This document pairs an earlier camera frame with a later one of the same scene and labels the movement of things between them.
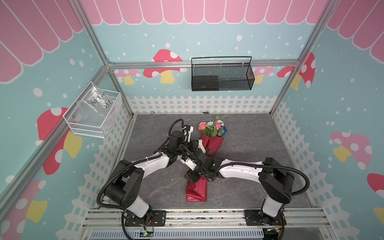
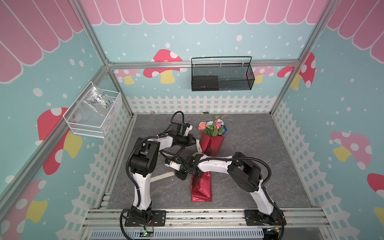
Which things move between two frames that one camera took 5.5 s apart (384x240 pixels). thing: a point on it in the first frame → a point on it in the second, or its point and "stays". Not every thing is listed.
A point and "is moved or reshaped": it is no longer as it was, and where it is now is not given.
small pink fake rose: x=217 y=125 stays
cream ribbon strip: x=200 y=145 is moved or reshaped
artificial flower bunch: x=211 y=129 stays
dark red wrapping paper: x=196 y=189 is moved or reshaped
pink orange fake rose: x=202 y=126 stays
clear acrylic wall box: x=92 y=112 stays
